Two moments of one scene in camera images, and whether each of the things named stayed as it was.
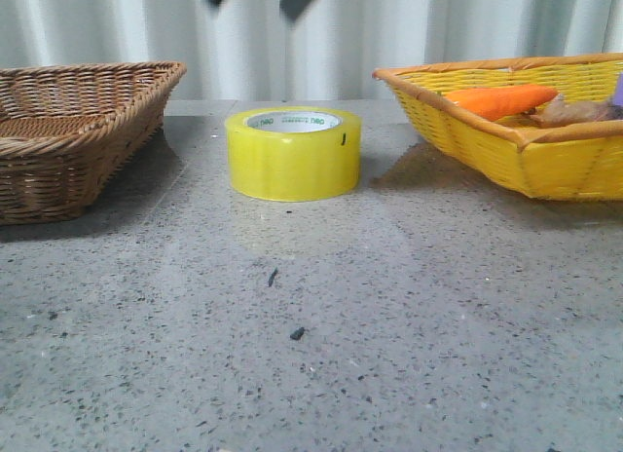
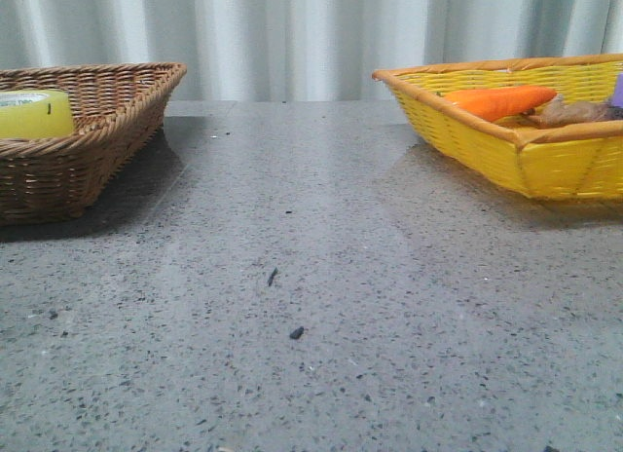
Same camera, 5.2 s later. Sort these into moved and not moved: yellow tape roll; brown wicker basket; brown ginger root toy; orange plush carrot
Moved: yellow tape roll
Not moved: orange plush carrot; brown wicker basket; brown ginger root toy
